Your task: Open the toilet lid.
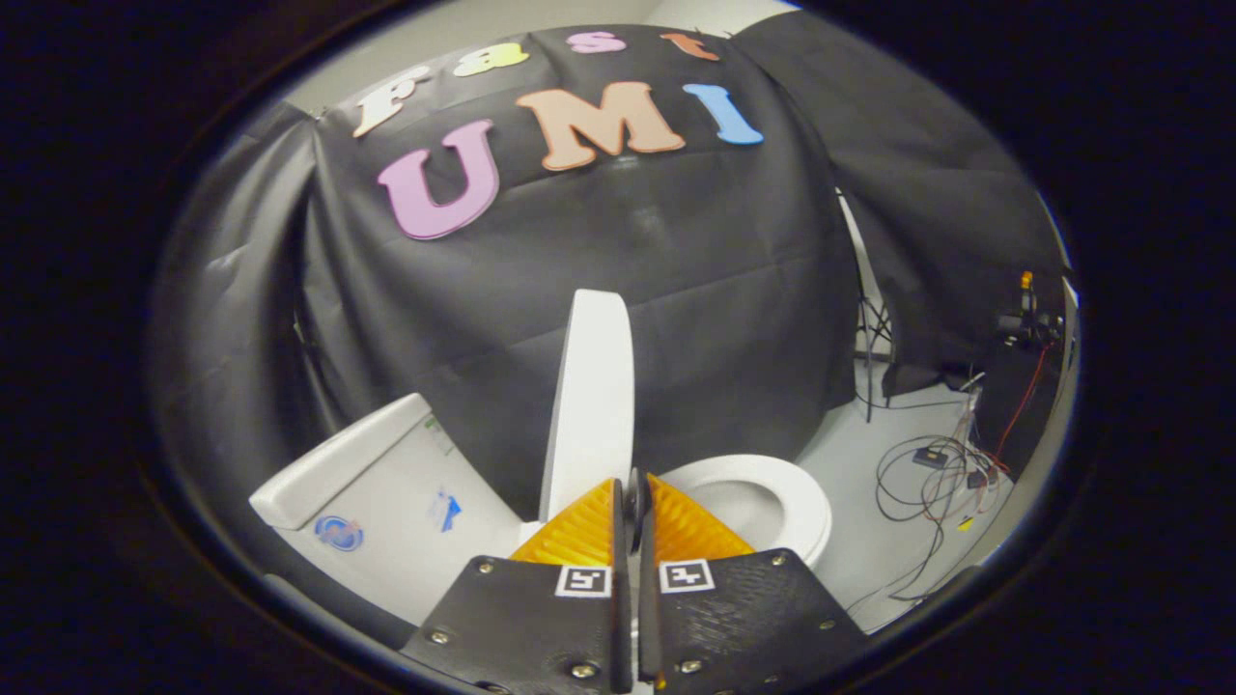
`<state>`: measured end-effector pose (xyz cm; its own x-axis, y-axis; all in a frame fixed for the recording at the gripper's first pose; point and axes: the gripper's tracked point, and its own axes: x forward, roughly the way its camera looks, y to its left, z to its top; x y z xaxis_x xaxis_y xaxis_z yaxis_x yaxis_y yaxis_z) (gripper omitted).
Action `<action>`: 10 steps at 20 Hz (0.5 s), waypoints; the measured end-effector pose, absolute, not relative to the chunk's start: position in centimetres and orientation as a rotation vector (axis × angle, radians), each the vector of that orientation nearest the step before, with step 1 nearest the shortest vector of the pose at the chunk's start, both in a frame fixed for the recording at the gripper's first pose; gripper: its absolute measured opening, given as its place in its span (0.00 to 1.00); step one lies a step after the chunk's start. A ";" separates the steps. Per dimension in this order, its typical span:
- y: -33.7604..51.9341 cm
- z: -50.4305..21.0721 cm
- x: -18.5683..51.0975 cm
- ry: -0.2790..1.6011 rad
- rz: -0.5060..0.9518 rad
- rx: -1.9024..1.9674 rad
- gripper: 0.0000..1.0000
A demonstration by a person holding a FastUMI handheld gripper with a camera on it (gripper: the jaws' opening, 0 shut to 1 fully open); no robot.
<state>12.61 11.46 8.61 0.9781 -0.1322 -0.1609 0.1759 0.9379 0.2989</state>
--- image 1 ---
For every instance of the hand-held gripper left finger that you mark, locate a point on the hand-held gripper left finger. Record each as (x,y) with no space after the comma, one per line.
(621,627)

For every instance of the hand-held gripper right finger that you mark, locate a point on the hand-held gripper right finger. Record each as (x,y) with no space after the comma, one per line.
(647,627)

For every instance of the white toilet seat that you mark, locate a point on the white toilet seat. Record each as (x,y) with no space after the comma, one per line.
(806,512)

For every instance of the white ceramic toilet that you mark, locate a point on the white ceramic toilet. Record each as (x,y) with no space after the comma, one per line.
(386,560)

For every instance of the white toilet tank lid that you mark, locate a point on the white toilet tank lid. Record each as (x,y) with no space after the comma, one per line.
(328,463)

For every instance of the black power adapter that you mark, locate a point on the black power adapter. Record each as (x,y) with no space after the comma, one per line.
(932,458)

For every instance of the black backdrop cloth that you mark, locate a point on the black backdrop cloth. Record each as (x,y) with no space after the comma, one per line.
(628,290)
(927,193)
(232,338)

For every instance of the black tripod light stand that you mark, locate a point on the black tripod light stand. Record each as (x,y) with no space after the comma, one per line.
(868,367)

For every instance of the dark equipment stand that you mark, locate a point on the dark equipment stand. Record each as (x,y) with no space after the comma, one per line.
(1014,405)

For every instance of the orange-topped black device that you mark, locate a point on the orange-topped black device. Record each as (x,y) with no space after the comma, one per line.
(1025,299)

